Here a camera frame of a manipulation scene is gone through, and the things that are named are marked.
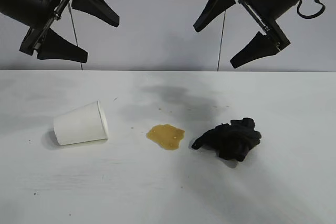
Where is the white paper cup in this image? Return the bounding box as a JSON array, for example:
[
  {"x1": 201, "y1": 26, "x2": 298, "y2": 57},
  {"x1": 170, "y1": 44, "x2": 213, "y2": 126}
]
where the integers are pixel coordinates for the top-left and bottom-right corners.
[{"x1": 53, "y1": 100, "x2": 110, "y2": 146}]

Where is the black cloth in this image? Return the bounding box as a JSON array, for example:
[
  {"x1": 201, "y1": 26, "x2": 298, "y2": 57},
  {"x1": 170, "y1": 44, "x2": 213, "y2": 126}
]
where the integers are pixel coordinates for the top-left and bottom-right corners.
[{"x1": 191, "y1": 116, "x2": 263, "y2": 162}]

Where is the brown liquid spill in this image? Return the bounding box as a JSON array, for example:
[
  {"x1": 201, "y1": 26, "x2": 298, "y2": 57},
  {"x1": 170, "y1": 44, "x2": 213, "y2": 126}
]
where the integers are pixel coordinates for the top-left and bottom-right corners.
[{"x1": 145, "y1": 124, "x2": 186, "y2": 152}]

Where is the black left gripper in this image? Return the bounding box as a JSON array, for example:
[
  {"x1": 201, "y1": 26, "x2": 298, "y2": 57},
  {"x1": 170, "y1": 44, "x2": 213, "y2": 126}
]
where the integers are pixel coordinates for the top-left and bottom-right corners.
[{"x1": 0, "y1": 0, "x2": 121, "y2": 64}]

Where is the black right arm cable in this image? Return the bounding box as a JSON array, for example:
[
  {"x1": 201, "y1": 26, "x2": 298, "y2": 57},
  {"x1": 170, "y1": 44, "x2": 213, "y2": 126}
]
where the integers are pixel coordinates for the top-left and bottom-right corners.
[{"x1": 296, "y1": 0, "x2": 326, "y2": 20}]

